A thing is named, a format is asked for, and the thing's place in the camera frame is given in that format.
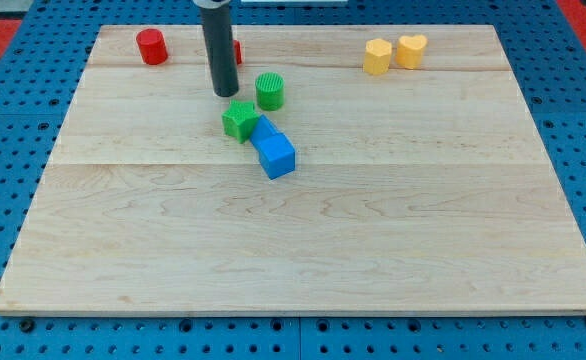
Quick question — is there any red cylinder block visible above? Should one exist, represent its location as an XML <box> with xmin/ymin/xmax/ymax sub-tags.
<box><xmin>136</xmin><ymin>28</ymin><xmax>168</xmax><ymax>65</ymax></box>

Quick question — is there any red block behind rod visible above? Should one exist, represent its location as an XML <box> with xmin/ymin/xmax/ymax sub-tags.
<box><xmin>233</xmin><ymin>40</ymin><xmax>243</xmax><ymax>65</ymax></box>

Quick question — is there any green star block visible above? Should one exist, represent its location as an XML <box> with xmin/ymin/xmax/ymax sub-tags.
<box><xmin>222</xmin><ymin>100</ymin><xmax>260</xmax><ymax>144</ymax></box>

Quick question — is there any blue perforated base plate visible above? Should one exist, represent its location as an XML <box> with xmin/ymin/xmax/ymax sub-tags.
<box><xmin>0</xmin><ymin>0</ymin><xmax>586</xmax><ymax>359</ymax></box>

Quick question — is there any yellow heart block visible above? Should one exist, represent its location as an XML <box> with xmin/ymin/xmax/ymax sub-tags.
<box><xmin>395</xmin><ymin>34</ymin><xmax>428</xmax><ymax>70</ymax></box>

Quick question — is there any wooden board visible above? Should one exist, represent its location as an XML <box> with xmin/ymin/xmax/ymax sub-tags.
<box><xmin>0</xmin><ymin>25</ymin><xmax>586</xmax><ymax>317</ymax></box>

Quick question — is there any green cylinder block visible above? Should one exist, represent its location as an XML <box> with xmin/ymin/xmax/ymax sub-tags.
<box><xmin>255</xmin><ymin>72</ymin><xmax>285</xmax><ymax>111</ymax></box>

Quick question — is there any yellow hexagon block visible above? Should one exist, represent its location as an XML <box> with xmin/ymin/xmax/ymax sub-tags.
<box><xmin>362</xmin><ymin>38</ymin><xmax>393</xmax><ymax>75</ymax></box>

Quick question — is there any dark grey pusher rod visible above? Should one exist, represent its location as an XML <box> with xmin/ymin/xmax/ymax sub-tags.
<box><xmin>193</xmin><ymin>0</ymin><xmax>239</xmax><ymax>97</ymax></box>

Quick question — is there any blue block behind cube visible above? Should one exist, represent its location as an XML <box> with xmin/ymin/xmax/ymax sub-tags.
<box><xmin>250</xmin><ymin>115</ymin><xmax>280</xmax><ymax>148</ymax></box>

